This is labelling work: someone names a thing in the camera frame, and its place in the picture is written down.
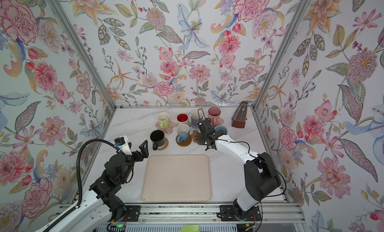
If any black mug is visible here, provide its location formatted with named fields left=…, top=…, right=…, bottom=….
left=150, top=130, right=166, bottom=151

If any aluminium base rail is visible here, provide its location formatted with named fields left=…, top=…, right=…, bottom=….
left=124, top=202, right=305, bottom=225

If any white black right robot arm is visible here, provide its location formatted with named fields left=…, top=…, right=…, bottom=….
left=198, top=118, right=282, bottom=222

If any green object below rail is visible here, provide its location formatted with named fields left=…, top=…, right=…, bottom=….
left=180, top=225, right=200, bottom=232

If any pink flower coaster left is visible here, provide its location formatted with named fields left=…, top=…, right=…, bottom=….
left=154, top=120, right=177, bottom=135

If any red inside white mug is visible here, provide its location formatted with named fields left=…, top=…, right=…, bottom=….
left=177, top=113, right=190, bottom=126

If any cork paw print coaster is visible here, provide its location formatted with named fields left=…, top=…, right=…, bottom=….
left=191, top=130, right=199, bottom=143

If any pink mug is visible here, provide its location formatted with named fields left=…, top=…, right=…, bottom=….
left=208, top=107, right=221, bottom=127

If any white mug purple handle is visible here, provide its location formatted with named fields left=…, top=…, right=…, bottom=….
left=191, top=109, right=204, bottom=128

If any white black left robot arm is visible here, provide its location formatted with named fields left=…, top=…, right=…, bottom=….
left=40, top=136, right=149, bottom=232

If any round rattan woven coaster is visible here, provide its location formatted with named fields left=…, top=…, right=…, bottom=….
left=157, top=138, right=169, bottom=151

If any light blue mug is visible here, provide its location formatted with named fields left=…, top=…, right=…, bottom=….
left=215, top=125, right=228, bottom=136

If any pink flower coaster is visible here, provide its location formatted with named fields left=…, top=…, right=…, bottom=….
left=204, top=117, right=224, bottom=128
left=154, top=120, right=177, bottom=135

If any red-brown wooden metronome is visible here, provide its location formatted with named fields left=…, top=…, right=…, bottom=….
left=232, top=101, right=248, bottom=129

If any white mug green outside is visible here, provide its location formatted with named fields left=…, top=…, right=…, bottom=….
left=157, top=112, right=171, bottom=130

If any beige serving tray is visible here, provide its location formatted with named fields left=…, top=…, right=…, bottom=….
left=141, top=155, right=212, bottom=203

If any pink flower coaster back right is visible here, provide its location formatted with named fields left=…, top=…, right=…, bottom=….
left=204, top=117, right=224, bottom=128

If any round brown wooden coaster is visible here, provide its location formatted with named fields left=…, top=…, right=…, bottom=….
left=176, top=135, right=192, bottom=147

